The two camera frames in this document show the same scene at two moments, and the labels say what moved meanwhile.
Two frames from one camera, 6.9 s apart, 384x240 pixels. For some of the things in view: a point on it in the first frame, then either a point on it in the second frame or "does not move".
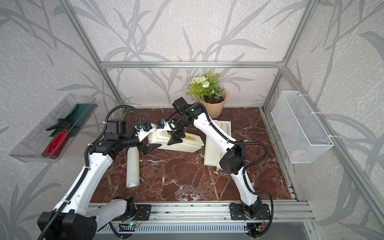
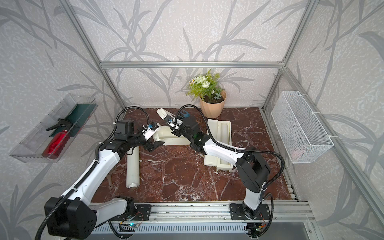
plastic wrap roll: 224,127 does not move
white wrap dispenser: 213,153 does not move
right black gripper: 173,140 to 175,132
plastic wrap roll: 132,167 does not move
